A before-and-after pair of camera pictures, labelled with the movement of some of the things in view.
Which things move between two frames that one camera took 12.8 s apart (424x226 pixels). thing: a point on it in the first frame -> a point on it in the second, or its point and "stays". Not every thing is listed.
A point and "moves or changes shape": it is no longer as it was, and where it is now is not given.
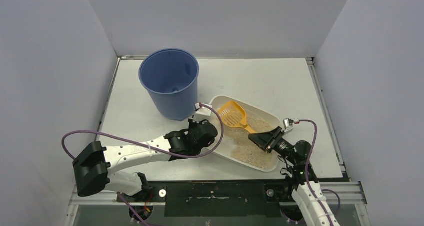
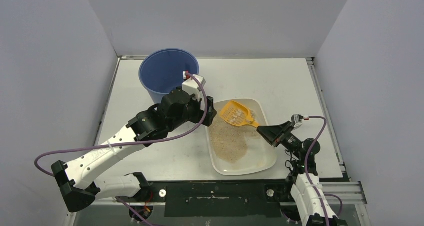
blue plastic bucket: [171, 76] stays
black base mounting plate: [226, 198] stays
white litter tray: [223, 151] moves or changes shape
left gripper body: [205, 128] -> [209, 110]
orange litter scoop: [232, 114] moves or changes shape
